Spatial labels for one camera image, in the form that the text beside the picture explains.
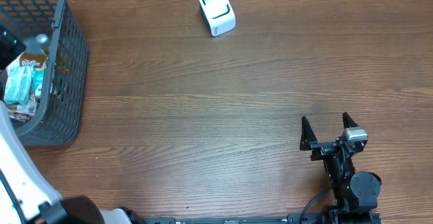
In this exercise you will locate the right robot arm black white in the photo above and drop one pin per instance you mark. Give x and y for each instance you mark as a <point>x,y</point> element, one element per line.
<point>355,193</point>

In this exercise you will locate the dark grey plastic basket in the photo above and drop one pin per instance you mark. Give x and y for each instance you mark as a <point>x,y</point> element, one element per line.
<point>57,118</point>

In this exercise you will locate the teal snack wrapper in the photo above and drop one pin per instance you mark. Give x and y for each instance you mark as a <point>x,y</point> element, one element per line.
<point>17,89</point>

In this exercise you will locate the silver capped yellow drink bottle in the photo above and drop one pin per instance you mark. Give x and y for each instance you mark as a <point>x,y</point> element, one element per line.
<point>36,45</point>

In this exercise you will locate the brown pantree snack bag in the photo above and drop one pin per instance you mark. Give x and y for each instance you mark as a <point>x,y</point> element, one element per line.
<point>19,112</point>

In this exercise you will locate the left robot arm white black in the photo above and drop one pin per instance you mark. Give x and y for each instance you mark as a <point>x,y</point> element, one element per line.
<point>26,197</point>

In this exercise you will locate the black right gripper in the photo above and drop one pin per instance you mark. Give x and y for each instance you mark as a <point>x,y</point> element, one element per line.
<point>322,149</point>

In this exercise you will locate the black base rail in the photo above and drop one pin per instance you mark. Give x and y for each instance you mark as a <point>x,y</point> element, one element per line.
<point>128,216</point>

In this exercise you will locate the small green white carton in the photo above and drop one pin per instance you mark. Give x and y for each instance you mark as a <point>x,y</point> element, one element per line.
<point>37,82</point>

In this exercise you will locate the white barcode scanner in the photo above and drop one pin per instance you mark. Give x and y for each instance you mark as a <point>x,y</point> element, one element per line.
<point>218,15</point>

